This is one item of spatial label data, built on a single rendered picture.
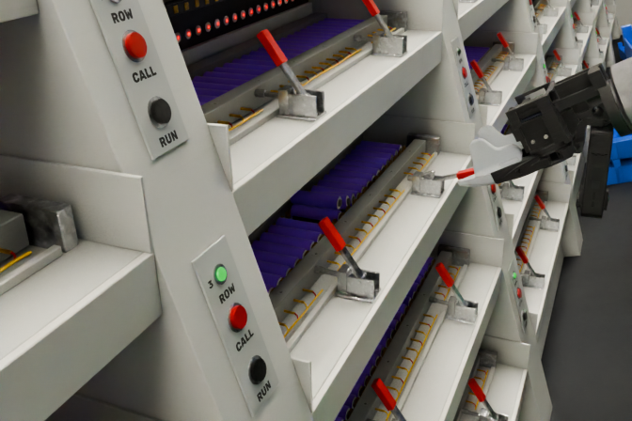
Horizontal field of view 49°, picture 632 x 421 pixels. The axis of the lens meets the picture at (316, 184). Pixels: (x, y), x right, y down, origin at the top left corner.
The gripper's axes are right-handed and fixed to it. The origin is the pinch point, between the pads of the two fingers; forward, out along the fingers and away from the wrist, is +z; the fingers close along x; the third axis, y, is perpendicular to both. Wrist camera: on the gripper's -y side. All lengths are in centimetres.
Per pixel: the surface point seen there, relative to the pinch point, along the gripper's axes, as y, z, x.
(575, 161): -37, 13, -112
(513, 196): -17.9, 10.2, -42.2
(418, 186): 2.1, 6.8, 1.0
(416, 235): -0.4, 4.7, 12.6
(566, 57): -16, 11, -156
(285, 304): 4.5, 9.8, 33.7
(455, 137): 2.8, 5.2, -15.5
